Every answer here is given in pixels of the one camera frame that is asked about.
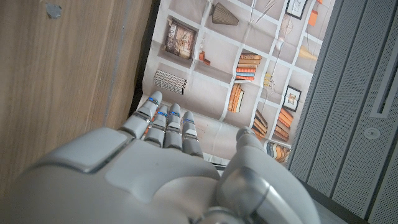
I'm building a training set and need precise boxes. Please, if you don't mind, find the rectangular ceiling vent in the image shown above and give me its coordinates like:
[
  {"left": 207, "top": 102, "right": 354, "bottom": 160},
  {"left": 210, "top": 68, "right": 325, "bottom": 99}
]
[{"left": 369, "top": 40, "right": 398, "bottom": 119}]

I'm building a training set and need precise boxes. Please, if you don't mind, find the printed bookshelf backdrop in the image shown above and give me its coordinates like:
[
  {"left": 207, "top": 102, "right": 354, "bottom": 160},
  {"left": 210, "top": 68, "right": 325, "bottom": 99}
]
[{"left": 136, "top": 0, "right": 336, "bottom": 167}]

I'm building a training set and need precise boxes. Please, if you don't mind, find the round ceiling sensor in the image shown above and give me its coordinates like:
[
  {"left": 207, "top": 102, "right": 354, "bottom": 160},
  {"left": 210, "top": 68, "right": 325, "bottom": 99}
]
[{"left": 363, "top": 127, "right": 381, "bottom": 140}]

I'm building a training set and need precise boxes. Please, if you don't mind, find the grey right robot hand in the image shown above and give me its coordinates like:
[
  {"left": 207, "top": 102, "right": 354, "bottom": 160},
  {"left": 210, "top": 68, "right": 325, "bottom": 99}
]
[{"left": 0, "top": 90, "right": 321, "bottom": 224}]

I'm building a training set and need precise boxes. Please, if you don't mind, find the grey tape patch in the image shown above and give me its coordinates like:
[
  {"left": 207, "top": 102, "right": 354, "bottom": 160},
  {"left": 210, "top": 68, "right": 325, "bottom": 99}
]
[{"left": 45, "top": 2, "right": 63, "bottom": 19}]

